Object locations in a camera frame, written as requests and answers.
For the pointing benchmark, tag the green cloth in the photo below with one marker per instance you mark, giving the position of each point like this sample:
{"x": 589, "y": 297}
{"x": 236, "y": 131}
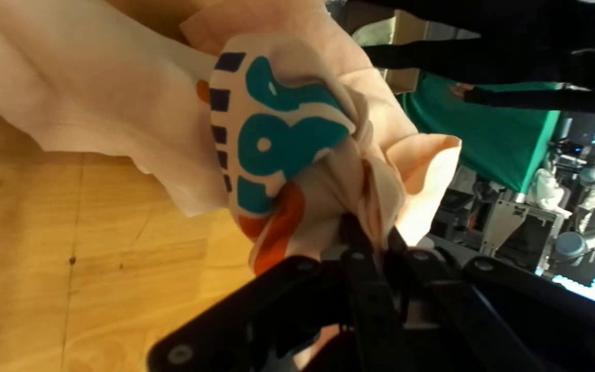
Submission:
{"x": 490, "y": 131}

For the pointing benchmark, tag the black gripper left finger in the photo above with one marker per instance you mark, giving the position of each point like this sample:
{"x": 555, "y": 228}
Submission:
{"x": 243, "y": 322}

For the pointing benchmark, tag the peach t-shirt with teal print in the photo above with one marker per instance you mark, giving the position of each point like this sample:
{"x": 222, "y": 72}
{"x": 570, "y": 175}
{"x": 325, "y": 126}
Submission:
{"x": 103, "y": 90}

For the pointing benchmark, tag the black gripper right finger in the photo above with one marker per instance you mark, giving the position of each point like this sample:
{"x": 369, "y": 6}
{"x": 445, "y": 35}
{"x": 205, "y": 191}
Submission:
{"x": 518, "y": 322}

